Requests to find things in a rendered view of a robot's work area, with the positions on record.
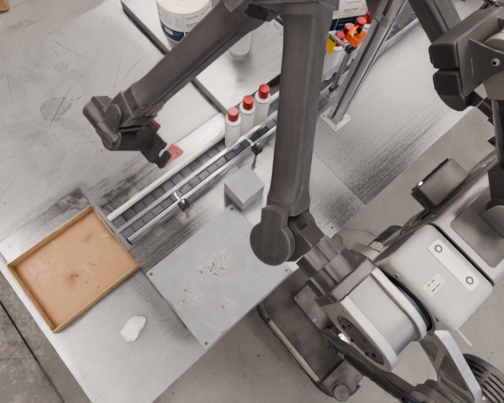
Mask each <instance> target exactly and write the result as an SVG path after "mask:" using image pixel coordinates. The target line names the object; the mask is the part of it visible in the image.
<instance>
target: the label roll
mask: <svg viewBox="0 0 504 403"><path fill-rule="evenodd" d="M155 1H156V4H157V8H158V16H159V19H160V23H161V27H162V31H163V33H164V34H165V36H167V37H168V38H169V39H170V40H172V41H174V42H179V41H180V40H181V39H182V38H183V37H184V36H185V35H187V34H188V33H189V32H190V31H191V30H192V29H193V28H194V27H195V26H196V25H197V24H198V23H199V22H200V21H201V20H202V19H203V18H204V17H205V16H206V15H207V14H208V13H209V12H210V11H211V10H212V6H211V0H155Z"/></svg>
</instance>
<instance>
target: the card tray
mask: <svg viewBox="0 0 504 403"><path fill-rule="evenodd" d="M5 267H6V268H7V269H8V271H9V272H10V274H11V275H12V277H13V278H14V280H15V281H16V282H17V283H18V285H19V287H20V288H21V290H22V292H23V293H24V294H25V295H26V297H27V298H28V300H29V301H30V303H31V304H32V306H33V307H34V308H35V310H36V311H37V312H38V314H39V316H40V317H41V319H42V320H43V321H44V322H45V324H46V326H47V327H48V329H49V330H50V332H51V333H59V332H60V331H61V330H62V329H64V328H65V327H66V326H68V325H69V324H70V323H71V322H72V321H73V320H75V319H76V318H77V317H79V316H80V315H81V314H82V313H84V312H85V311H86V310H88V309H89V308H90V307H91V306H92V305H94V304H95V303H96V302H97V301H99V300H100V299H101V298H103V297H104V296H105V295H107V294H108V293H109V292H110V291H111V290H112V289H114V288H115V287H116V286H117V285H119V284H120V283H122V282H123V281H124V280H126V279H127V278H128V277H129V276H130V275H131V274H132V273H134V272H135V271H136V270H138V269H139V268H140V266H139V265H138V263H137V262H136V261H135V260H134V259H133V258H132V257H131V255H130V254H129V253H128V251H127V250H126V249H125V247H124V246H123V245H122V243H121V242H120V241H119V240H118V239H117V238H116V236H115V235H114V234H113V232H112V231H111V230H110V228H109V227H108V226H107V224H106V223H105V222H104V221H103V220H102V219H101V217H100V216H99V215H98V213H97V212H96V211H95V210H94V208H93V207H92V206H91V205H88V206H87V207H86V208H85V209H83V210H82V211H81V212H79V213H77V214H76V215H74V216H73V217H72V218H71V219H69V220H68V221H66V222H65V223H63V224H62V225H60V226H59V227H58V228H57V229H55V230H54V231H52V232H51V233H49V234H48V235H46V236H45V237H44V238H43V239H41V240H40V241H38V242H37V243H35V244H34V245H32V246H31V247H30V248H29V249H27V250H26V251H24V252H23V253H21V254H20V255H18V256H17V257H16V258H15V259H13V260H12V261H10V262H9V263H7V264H6V265H5Z"/></svg>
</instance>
